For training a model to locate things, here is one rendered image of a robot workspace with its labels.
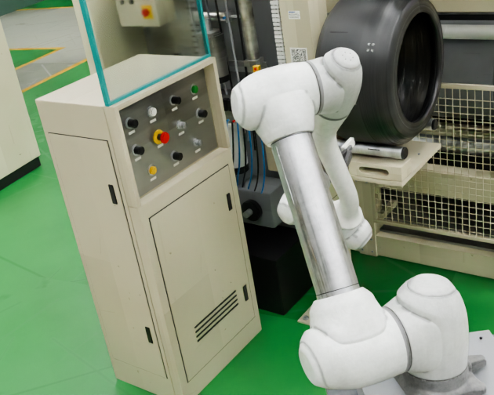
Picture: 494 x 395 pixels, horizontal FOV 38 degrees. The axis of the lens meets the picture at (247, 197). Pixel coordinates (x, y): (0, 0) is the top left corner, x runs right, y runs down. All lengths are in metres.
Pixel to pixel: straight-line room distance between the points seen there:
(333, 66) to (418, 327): 0.62
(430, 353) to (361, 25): 1.21
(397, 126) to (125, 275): 1.13
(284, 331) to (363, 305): 1.69
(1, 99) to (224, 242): 2.92
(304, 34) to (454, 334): 1.41
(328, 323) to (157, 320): 1.27
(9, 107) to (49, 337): 2.33
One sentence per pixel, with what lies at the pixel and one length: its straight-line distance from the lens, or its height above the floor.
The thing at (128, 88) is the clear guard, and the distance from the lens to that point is 2.45.
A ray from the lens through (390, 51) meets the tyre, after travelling 2.43.
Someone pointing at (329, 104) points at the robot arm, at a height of 1.38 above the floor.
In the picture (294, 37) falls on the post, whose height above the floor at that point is 1.30.
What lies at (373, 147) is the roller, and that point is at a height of 0.92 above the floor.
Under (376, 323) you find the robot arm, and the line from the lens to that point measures 1.61.
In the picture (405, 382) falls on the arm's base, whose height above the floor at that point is 0.77.
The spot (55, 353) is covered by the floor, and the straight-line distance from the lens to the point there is 3.51.
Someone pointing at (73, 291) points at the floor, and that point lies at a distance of 3.93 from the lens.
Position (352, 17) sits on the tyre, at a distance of 2.50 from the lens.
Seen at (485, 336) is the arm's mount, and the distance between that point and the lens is 1.99.
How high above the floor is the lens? 1.95
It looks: 26 degrees down
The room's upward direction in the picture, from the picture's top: 9 degrees counter-clockwise
